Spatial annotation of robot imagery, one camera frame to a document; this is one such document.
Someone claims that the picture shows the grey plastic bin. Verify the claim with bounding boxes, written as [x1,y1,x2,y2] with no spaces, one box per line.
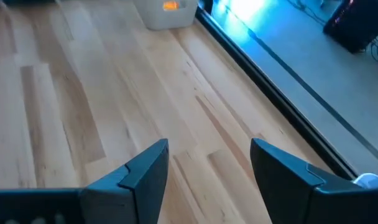
[132,0,200,31]

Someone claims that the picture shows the black aluminium table frame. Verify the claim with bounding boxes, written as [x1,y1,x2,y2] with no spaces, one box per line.
[195,6,359,181]

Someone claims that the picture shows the black box with lights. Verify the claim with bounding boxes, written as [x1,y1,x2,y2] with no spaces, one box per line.
[322,0,378,54]

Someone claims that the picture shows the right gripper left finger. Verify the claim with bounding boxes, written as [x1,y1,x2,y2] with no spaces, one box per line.
[80,138,170,224]

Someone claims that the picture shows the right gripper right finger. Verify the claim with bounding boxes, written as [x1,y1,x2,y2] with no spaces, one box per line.
[250,138,364,224]

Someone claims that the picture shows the yellow building block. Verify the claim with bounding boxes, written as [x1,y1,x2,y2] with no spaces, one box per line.
[162,0,180,12]

